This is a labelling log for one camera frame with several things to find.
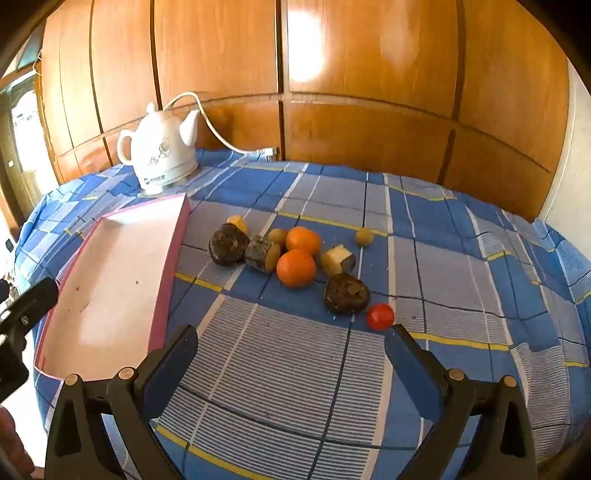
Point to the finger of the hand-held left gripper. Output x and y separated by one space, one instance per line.
37 297

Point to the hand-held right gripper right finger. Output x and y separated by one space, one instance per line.
411 369

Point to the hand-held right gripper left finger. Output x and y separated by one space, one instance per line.
168 369

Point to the red cherry tomato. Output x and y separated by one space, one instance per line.
380 316

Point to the pink shallow tray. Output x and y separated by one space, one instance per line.
115 286

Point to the dark brown water chestnut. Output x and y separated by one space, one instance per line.
228 244
346 294

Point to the pale cube-shaped sugarcane piece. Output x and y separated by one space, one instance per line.
337 259

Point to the small green olive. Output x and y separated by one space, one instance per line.
364 236
277 235

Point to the round sugarcane segment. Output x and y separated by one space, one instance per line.
261 254

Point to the orange mandarin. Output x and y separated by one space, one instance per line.
296 268
303 240

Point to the small yellow sugarcane piece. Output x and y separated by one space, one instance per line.
238 223

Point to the person's left hand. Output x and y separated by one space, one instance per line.
11 443

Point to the blue plaid cloth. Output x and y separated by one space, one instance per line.
286 360

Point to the wooden framed doorway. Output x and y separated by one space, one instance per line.
18 138

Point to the white ceramic electric kettle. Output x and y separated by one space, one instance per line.
161 152

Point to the white power plug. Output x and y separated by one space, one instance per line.
270 152

